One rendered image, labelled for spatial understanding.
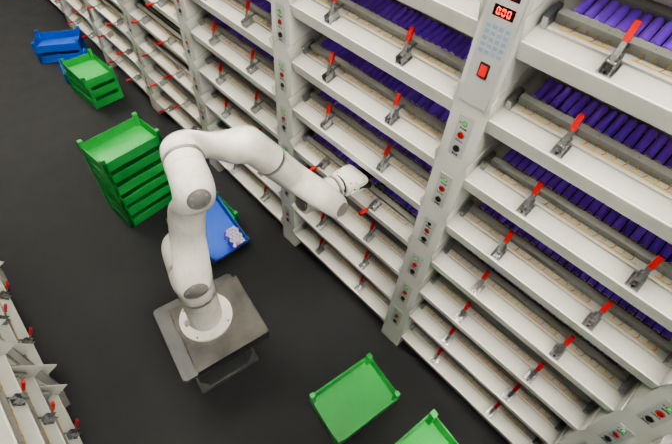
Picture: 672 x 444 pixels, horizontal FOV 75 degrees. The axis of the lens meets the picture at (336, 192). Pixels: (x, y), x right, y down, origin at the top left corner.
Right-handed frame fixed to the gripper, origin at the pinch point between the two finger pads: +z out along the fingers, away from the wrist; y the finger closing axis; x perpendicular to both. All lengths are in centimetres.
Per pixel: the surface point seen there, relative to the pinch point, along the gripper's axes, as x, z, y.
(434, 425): 42, -25, -68
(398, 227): 7.6, -3.8, -21.1
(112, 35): 45, 2, 226
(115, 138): 46, -43, 116
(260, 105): 6, -2, 61
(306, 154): 8.1, -4.9, 26.4
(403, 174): -12.7, -5.3, -16.1
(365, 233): 25.9, 1.1, -7.1
